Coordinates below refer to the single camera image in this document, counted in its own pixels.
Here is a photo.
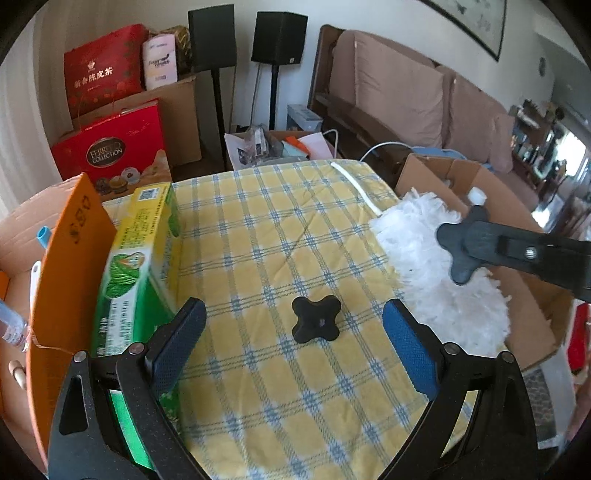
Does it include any small bottle wooden cap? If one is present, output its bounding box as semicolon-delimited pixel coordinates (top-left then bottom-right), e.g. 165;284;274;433
8;361;29;393

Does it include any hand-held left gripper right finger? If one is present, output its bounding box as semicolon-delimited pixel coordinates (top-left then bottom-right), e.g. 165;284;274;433
382;298;541;480

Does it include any white cable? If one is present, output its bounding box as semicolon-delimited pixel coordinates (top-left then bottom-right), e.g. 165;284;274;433
323;129;416;162

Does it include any gold bag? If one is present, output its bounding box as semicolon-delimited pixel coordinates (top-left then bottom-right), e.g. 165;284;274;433
159;25;191;75

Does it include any red chocolate gift box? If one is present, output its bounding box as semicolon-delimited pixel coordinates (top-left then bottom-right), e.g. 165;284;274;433
51;98;174;199

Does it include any green toothpaste box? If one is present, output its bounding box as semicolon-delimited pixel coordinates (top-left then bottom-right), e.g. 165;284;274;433
90;181;183;472

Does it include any white fluffy duster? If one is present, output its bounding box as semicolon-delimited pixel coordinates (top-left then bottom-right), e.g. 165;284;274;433
330;161;512;358

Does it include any brown sofa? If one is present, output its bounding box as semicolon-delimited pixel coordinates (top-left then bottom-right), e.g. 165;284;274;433
307;24;555;213

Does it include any yellow plaid tablecloth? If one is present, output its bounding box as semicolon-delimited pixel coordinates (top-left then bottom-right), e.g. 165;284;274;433
99;159;476;480

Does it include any red paper bag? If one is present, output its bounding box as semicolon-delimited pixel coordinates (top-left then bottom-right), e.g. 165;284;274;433
566;302;591;374

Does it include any blue white box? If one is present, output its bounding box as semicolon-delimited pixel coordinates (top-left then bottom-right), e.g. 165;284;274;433
286;104;324;134

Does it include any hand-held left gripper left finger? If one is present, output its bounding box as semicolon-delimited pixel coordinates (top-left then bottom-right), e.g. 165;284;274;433
48;298;208;480

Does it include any white plastic bag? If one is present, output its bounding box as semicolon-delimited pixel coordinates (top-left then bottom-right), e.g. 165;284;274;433
224;124;282;171

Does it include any small brown sofa cushion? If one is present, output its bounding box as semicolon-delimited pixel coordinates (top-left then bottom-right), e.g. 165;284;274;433
492;113;518;174

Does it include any blue cloth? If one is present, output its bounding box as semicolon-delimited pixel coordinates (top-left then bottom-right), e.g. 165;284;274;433
411;145;495;171

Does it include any framed ink painting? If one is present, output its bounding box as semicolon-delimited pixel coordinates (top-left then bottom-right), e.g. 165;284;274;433
418;0;508;63

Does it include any black cross knob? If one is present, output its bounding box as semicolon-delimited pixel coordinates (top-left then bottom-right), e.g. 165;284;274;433
291;295;341;344

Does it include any cluttered shelf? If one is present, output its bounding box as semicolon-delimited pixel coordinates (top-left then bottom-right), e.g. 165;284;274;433
508;99;591;241

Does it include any clear bottle pink cap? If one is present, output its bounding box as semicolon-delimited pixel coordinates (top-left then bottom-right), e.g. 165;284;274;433
0;298;31;347

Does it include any orange cardboard box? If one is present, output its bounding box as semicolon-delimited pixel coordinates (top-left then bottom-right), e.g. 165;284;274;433
0;173;118;476

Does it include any large brown cardboard box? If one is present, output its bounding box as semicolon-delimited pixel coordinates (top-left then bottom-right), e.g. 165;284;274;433
71;74;204;169

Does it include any white paper bag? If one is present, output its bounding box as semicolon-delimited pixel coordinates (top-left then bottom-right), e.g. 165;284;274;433
295;131;340;162

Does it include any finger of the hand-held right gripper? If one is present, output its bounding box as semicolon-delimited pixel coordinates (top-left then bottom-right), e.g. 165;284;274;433
462;222;591;303

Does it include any black speaker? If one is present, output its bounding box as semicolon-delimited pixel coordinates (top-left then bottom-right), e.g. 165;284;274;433
251;11;308;65
188;4;237;73

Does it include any red white lint brush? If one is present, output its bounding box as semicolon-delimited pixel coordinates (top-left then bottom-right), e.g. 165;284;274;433
28;260;43;324

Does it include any black speaker stand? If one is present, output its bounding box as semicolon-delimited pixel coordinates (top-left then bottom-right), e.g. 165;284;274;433
210;68;229;171
268;64;280;132

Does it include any red gift bag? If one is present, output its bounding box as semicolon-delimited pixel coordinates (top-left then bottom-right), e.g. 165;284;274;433
64;24;148;123

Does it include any white pink tissue pack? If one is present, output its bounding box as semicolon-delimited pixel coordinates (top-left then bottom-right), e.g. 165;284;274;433
141;34;180;90

